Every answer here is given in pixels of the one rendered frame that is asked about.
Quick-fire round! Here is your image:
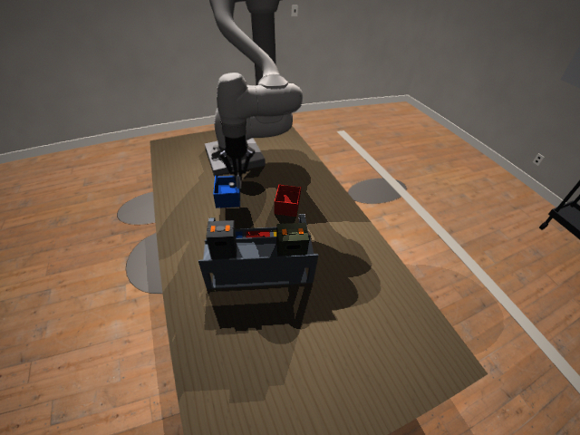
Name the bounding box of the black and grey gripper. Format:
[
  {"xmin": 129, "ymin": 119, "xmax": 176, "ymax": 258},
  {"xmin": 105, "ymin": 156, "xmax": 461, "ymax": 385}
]
[{"xmin": 220, "ymin": 135, "xmax": 253, "ymax": 189}]

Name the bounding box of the dark grey metal shelf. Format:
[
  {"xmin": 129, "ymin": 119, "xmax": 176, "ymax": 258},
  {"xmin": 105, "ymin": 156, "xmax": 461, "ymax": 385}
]
[{"xmin": 198, "ymin": 227, "xmax": 318, "ymax": 289}]

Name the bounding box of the red bin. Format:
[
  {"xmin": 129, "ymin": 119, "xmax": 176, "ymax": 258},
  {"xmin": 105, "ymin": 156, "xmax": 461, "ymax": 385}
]
[{"xmin": 275, "ymin": 184, "xmax": 301, "ymax": 217}]

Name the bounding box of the blue bin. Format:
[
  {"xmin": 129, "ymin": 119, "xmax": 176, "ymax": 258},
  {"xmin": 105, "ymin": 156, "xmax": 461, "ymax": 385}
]
[{"xmin": 213, "ymin": 176, "xmax": 240, "ymax": 208}]

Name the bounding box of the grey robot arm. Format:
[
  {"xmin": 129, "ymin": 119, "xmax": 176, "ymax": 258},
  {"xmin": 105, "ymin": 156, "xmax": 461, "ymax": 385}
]
[{"xmin": 209, "ymin": 0, "xmax": 303, "ymax": 157}]

